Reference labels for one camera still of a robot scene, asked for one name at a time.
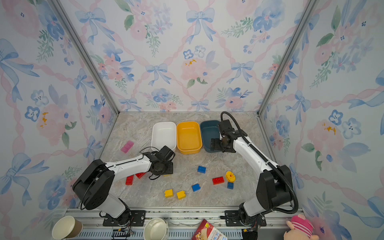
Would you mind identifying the dark teal plastic container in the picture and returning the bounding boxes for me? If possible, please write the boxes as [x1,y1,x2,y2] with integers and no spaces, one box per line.
[200,120,220,153]

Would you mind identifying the long red lego brick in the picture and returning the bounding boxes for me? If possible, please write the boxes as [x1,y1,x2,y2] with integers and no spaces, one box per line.
[136,173,146,179]

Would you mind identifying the yellow plastic container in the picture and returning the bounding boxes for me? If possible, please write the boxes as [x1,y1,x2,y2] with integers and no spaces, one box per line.
[177,121,203,155]

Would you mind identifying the white plastic container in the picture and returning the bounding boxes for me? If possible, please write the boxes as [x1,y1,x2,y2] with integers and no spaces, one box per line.
[151,122,177,151]

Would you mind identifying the yellow duck lego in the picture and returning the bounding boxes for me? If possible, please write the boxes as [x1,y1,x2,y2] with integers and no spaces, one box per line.
[226,171,236,183]

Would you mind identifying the small red lego brick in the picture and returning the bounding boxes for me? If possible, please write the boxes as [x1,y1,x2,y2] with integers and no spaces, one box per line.
[126,175,135,186]

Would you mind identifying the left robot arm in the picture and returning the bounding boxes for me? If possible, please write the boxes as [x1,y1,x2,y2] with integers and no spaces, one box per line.
[72,146,176,220]

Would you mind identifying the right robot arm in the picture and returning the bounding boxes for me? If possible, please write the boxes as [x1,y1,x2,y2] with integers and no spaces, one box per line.
[211,120,298,226]

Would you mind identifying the yellow lego brick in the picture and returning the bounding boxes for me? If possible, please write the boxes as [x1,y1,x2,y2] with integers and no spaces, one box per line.
[164,189,174,198]
[177,191,186,200]

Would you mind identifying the pink lego brick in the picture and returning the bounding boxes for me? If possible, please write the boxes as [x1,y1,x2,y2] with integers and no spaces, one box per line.
[121,141,134,154]

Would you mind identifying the small blue lego brick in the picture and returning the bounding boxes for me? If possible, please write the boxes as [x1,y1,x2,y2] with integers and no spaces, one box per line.
[227,182,234,190]

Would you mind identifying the white paper bowl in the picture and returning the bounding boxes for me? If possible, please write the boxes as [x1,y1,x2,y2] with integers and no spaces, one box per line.
[143,218,170,240]

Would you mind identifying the red snack box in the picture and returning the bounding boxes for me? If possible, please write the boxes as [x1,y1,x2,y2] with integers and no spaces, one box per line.
[191,219,228,240]

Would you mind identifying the brown paper cup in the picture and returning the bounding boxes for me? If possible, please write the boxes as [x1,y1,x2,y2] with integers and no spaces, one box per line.
[52,216,84,240]

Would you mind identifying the pink plush toy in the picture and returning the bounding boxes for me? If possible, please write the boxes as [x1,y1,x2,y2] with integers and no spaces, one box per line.
[283,214,320,240]

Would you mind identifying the black corrugated cable conduit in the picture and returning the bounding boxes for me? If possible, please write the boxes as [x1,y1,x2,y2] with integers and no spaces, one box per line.
[220,111,300,215]

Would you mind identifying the aluminium rail frame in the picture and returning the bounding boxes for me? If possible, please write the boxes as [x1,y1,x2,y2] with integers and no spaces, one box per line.
[66,207,292,240]

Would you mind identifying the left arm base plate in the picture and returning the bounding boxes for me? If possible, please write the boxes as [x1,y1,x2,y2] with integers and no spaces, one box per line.
[103,210,147,227]

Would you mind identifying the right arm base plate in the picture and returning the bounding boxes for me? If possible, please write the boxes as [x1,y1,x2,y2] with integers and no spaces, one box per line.
[220,210,267,228]

